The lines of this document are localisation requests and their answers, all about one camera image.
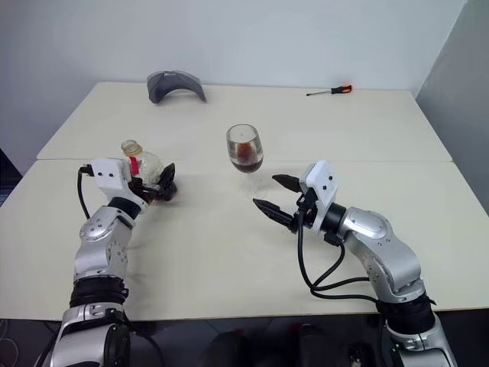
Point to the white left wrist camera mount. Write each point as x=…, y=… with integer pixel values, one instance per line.
x=111, y=172

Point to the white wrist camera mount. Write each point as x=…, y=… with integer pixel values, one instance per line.
x=322, y=187
x=111, y=172

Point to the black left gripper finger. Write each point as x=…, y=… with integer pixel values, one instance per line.
x=169, y=179

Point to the clear wine glass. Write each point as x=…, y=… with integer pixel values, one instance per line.
x=246, y=158

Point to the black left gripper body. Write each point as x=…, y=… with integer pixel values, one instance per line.
x=147, y=193

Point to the clear plastic drink bottle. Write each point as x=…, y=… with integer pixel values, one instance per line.
x=151, y=164

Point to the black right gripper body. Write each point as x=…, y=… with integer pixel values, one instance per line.
x=306, y=212

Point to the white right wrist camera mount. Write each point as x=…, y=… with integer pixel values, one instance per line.
x=322, y=187

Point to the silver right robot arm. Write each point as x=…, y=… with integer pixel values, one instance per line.
x=382, y=244

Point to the grey cap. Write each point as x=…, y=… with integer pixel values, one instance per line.
x=172, y=86

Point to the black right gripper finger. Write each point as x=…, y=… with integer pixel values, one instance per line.
x=275, y=211
x=288, y=182

